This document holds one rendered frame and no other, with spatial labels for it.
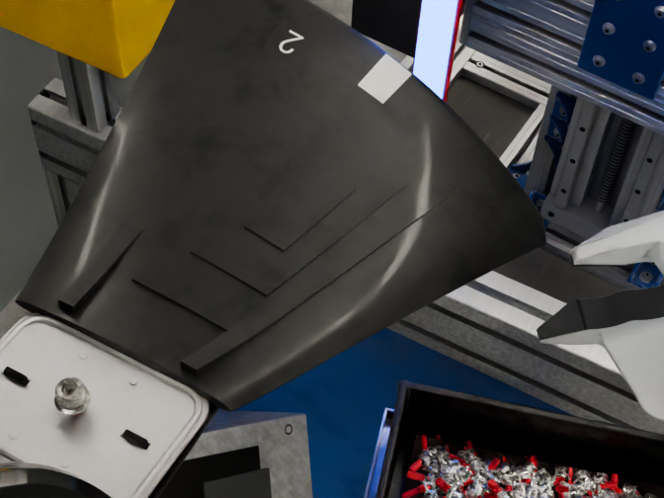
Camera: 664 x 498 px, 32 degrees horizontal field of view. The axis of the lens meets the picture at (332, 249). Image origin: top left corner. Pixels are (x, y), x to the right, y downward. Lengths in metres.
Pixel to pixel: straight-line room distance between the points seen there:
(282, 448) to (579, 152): 0.94
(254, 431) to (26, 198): 1.21
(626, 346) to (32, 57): 1.25
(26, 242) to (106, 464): 1.42
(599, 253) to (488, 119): 1.45
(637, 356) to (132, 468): 0.23
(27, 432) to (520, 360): 0.53
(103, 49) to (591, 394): 0.44
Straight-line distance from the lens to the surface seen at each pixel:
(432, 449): 0.85
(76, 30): 0.85
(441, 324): 0.92
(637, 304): 0.55
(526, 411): 0.83
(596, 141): 1.52
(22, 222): 1.83
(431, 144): 0.59
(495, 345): 0.91
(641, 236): 0.48
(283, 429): 0.65
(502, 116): 1.92
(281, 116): 0.56
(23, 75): 1.68
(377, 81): 0.60
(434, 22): 0.71
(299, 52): 0.59
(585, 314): 0.54
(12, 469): 0.38
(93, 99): 0.97
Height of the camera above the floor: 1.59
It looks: 53 degrees down
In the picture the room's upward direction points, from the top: 3 degrees clockwise
